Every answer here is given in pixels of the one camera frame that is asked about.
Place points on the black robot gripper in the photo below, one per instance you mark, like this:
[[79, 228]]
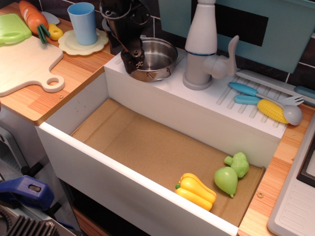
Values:
[[126, 20]]

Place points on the small stainless steel pot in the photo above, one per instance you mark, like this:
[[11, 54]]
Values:
[[159, 62]]

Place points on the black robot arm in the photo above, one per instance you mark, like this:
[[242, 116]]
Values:
[[126, 20]]

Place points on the white toy sink basin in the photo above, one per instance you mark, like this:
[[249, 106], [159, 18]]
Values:
[[210, 116]]

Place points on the light blue plastic cup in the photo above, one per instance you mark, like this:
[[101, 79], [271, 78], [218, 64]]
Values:
[[82, 17]]

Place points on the pale yellow flower plate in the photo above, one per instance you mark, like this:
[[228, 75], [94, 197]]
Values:
[[69, 44]]

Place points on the white toy faucet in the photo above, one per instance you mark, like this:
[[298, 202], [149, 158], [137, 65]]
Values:
[[203, 63]]

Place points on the brown cardboard sheet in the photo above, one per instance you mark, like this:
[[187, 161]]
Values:
[[163, 155]]

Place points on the orange toy carrot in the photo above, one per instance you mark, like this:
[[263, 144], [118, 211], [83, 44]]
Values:
[[35, 20]]

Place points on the wooden cutting board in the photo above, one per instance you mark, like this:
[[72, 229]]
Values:
[[29, 63]]

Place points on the green plastic cutting board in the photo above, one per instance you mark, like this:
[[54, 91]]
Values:
[[13, 29]]

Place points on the yellow toy bell pepper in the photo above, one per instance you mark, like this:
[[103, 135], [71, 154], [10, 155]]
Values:
[[194, 190]]

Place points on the green toy broccoli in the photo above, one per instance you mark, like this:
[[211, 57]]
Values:
[[238, 163]]

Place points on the green toy pear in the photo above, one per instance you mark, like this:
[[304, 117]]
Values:
[[226, 179]]

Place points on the yellow toy corn cob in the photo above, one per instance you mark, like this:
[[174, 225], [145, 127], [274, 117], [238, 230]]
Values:
[[272, 111]]

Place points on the blue clamp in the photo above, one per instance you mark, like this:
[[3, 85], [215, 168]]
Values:
[[27, 191]]

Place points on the white toy stove top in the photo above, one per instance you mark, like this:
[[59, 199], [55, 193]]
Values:
[[294, 211]]

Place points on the toy knife yellow handle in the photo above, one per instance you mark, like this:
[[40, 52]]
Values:
[[55, 32]]

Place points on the grey fork blue handle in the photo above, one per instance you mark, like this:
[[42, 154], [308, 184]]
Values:
[[253, 100]]

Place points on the grey spoon blue handle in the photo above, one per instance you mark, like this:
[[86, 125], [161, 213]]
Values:
[[291, 113]]

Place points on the grey metal mount base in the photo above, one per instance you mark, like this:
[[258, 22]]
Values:
[[19, 223]]

